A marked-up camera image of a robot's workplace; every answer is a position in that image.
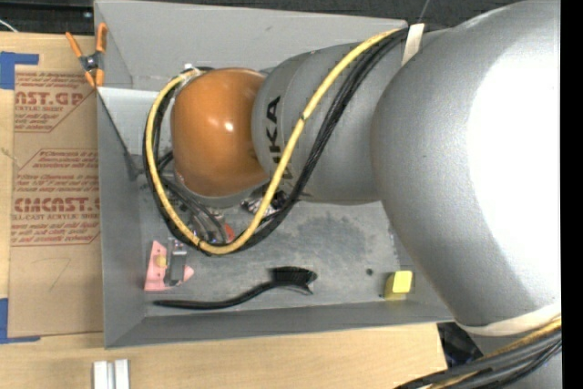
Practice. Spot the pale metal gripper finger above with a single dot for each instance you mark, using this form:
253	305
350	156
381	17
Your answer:
178	264

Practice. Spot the pink flat triangular block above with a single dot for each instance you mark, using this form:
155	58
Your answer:
156	273

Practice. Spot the grey metal bin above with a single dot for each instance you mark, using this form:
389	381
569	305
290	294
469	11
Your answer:
328	241

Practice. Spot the brown cardboard board red print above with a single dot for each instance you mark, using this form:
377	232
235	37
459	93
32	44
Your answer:
50	177

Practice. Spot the yellow square block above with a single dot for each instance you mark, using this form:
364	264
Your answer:
400	283

